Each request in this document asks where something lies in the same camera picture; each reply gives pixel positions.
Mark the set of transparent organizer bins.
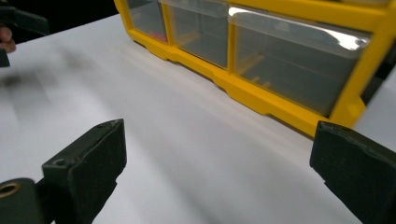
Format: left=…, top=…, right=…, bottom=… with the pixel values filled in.
left=160, top=0, right=374, bottom=118

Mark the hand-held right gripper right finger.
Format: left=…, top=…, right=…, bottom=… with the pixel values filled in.
left=309, top=120, right=396, bottom=224

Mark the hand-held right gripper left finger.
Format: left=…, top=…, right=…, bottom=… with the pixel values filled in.
left=41, top=119, right=128, bottom=224

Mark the yellow black organizer cabinet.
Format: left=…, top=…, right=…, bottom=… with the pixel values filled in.
left=113, top=0, right=396, bottom=138

